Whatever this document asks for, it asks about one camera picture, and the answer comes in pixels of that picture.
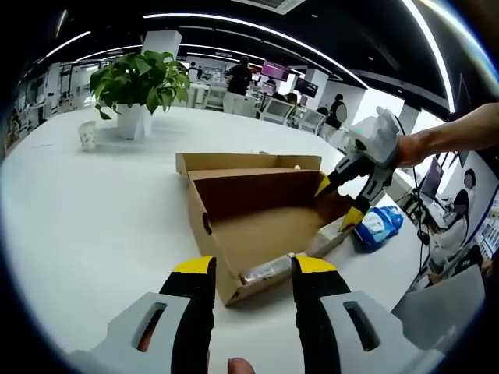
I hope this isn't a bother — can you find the person's left hand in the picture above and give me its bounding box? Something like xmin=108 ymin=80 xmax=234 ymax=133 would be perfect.
xmin=226 ymin=356 xmax=257 ymax=374

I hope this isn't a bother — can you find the grey chair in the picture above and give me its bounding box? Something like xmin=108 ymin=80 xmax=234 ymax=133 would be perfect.
xmin=391 ymin=263 xmax=487 ymax=352

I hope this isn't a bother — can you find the blue wipes pack soft item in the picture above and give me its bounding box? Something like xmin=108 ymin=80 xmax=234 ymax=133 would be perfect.
xmin=352 ymin=206 xmax=405 ymax=255

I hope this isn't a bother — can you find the ceiling air conditioner vent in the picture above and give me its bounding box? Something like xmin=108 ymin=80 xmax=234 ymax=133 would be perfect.
xmin=231 ymin=0 xmax=306 ymax=15

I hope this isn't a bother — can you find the purple wall screen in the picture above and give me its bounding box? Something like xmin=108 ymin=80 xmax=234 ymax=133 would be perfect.
xmin=260 ymin=61 xmax=292 ymax=79

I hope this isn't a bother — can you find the dark computer monitor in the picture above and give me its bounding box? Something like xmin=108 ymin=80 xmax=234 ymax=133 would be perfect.
xmin=418 ymin=155 xmax=446 ymax=204

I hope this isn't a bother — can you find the brown cardboard shoe box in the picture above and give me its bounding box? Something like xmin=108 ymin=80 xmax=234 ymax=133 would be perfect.
xmin=175 ymin=152 xmax=354 ymax=308

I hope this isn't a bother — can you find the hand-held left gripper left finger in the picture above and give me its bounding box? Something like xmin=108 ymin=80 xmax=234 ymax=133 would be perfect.
xmin=68 ymin=255 xmax=218 ymax=374

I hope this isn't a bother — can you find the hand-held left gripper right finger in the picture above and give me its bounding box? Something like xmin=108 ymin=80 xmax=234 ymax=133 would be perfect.
xmin=290 ymin=255 xmax=445 ymax=374

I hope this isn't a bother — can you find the small patterned paper cup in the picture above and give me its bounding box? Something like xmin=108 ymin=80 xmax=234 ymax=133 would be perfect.
xmin=77 ymin=119 xmax=97 ymax=153

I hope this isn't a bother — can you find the clear pump bottle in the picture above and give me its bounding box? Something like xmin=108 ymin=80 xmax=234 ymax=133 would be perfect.
xmin=238 ymin=252 xmax=294 ymax=288

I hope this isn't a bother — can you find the potted green plant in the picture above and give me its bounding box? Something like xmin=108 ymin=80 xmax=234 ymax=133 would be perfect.
xmin=88 ymin=49 xmax=193 ymax=141

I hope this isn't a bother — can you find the white blue poster board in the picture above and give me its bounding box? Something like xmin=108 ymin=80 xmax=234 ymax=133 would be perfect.
xmin=480 ymin=196 xmax=499 ymax=256

